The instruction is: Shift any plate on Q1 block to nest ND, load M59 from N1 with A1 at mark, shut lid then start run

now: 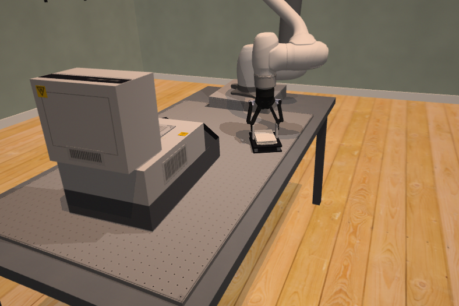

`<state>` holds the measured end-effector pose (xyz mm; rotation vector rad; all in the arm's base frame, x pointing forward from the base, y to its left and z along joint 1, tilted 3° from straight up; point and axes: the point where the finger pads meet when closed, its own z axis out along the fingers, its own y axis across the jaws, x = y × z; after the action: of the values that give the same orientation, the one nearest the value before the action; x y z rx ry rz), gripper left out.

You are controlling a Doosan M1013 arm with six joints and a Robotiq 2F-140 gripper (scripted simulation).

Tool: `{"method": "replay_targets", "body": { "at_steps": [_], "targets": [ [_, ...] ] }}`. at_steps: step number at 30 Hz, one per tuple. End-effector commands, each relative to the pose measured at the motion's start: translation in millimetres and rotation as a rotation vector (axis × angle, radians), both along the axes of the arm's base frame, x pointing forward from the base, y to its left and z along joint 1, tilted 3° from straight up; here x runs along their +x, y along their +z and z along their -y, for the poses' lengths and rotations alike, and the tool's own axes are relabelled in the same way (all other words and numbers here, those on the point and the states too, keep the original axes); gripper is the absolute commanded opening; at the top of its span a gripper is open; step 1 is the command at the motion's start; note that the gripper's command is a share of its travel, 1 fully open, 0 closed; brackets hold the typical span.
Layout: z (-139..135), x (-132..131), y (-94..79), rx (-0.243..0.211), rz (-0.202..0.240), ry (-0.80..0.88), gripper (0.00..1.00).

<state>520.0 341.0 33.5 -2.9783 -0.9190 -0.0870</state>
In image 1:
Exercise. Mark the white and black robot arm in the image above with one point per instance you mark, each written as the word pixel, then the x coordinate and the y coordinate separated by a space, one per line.
pixel 258 62

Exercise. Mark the beige lab instrument with lid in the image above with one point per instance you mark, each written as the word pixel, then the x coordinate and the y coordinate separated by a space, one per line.
pixel 108 120

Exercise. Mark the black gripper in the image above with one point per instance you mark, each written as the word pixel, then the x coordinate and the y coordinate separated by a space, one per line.
pixel 264 100

